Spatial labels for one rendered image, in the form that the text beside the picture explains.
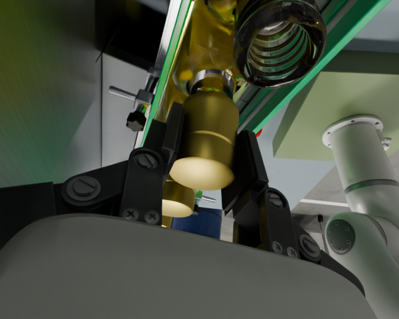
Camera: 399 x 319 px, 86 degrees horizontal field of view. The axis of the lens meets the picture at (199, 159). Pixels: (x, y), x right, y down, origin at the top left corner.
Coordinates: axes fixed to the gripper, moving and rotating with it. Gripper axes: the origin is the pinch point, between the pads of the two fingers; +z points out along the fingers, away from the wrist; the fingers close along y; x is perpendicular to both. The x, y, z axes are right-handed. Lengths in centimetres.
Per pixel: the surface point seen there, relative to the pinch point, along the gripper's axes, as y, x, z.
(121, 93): -9.2, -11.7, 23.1
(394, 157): 193, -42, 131
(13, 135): -12.1, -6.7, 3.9
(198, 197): 15, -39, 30
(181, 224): 59, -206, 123
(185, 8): -3.6, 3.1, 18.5
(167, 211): -0.1, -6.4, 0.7
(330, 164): 59, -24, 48
